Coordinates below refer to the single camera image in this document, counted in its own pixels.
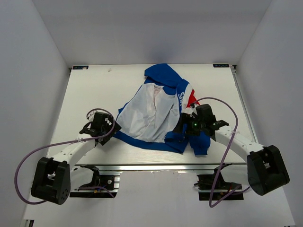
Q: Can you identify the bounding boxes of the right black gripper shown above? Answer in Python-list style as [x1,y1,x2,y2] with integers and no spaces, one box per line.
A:
[172,113,205,137]

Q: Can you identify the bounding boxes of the blue white red jacket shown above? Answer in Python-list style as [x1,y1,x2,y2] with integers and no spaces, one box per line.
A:
[114,63,211,156]

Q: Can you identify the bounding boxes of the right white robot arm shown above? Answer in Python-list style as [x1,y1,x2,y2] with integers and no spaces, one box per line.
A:
[173,104,290,196]

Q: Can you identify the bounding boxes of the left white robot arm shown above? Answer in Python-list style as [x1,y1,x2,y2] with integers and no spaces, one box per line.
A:
[31,112,121,205]

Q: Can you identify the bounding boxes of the right blue corner label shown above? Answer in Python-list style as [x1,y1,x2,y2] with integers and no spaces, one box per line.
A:
[213,63,230,68]

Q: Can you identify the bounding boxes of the blue corner label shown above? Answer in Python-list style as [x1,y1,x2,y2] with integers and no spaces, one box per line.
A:
[72,65,89,70]
[213,63,230,68]

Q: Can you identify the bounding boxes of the left blue corner label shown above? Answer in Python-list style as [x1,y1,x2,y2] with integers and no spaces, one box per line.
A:
[72,65,89,70]

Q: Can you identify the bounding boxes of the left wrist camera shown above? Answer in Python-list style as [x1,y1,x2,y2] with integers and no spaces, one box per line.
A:
[86,111,96,121]

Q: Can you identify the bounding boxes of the aluminium table front rail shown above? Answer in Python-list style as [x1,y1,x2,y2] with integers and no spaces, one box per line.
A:
[75,163,247,172]

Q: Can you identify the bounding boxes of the aluminium table rail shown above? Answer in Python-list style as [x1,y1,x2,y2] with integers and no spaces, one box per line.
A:
[75,163,247,172]
[230,65,259,143]

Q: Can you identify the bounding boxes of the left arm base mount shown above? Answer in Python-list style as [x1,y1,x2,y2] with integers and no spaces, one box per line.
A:
[70,171,121,199]

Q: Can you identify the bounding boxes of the aluminium table right rail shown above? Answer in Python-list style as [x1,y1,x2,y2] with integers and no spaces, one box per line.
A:
[230,65,259,143]

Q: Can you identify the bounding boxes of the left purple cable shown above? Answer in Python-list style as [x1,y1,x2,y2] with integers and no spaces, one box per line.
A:
[14,108,116,204]

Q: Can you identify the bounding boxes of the purple cable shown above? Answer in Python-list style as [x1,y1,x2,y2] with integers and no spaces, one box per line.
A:
[14,108,116,204]
[190,96,251,208]

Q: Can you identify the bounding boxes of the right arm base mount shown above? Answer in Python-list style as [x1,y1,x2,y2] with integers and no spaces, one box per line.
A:
[194,174,244,201]

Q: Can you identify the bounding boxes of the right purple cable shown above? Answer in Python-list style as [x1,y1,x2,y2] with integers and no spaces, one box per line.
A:
[190,96,251,208]

